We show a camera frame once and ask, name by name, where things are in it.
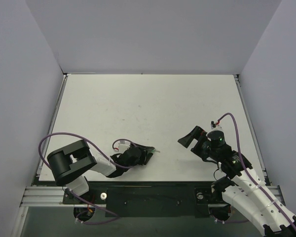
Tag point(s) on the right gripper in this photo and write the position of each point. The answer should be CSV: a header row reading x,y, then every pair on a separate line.
x,y
198,142

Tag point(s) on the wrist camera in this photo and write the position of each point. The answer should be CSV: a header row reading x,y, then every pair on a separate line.
x,y
215,126
123,145

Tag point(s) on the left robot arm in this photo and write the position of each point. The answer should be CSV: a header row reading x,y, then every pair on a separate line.
x,y
69,163

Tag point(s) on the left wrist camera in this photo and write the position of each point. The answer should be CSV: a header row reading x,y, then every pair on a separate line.
x,y
123,145

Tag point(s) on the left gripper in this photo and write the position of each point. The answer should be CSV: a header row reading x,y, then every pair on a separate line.
x,y
143,156

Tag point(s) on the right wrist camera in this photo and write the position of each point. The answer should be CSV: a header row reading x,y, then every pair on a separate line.
x,y
215,126

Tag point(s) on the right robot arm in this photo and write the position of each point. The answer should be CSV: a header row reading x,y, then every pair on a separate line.
x,y
241,187

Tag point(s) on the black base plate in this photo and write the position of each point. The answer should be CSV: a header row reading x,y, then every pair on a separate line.
x,y
153,199

